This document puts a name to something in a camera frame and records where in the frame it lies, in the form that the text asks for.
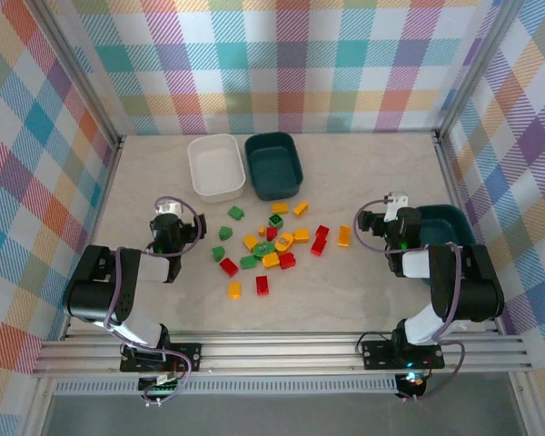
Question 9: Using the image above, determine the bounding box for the dark teal plastic container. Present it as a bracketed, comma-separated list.
[411, 203, 479, 287]
[243, 131, 304, 202]

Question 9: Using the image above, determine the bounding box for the white plastic container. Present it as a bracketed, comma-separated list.
[188, 133, 245, 204]

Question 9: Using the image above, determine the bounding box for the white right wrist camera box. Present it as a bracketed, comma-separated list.
[383, 191, 410, 222]

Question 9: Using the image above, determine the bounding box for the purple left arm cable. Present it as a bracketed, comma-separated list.
[103, 195, 209, 407]

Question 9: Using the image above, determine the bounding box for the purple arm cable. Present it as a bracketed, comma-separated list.
[103, 195, 209, 407]
[354, 198, 467, 403]

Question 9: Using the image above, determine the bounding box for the aluminium side rail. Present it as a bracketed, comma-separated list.
[433, 131, 510, 337]
[58, 134, 126, 342]

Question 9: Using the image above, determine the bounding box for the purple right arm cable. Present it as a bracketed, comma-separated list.
[354, 198, 467, 403]

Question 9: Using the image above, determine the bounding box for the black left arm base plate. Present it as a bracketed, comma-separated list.
[120, 342, 203, 373]

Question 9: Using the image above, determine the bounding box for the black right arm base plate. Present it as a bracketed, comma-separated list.
[361, 338, 446, 370]

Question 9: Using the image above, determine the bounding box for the aluminium frame rail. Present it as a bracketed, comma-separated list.
[31, 332, 535, 379]

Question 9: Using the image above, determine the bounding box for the aluminium frame post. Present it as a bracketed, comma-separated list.
[29, 0, 124, 146]
[434, 0, 526, 144]

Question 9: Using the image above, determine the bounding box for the grey slotted cable duct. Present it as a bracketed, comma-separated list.
[54, 379, 401, 396]

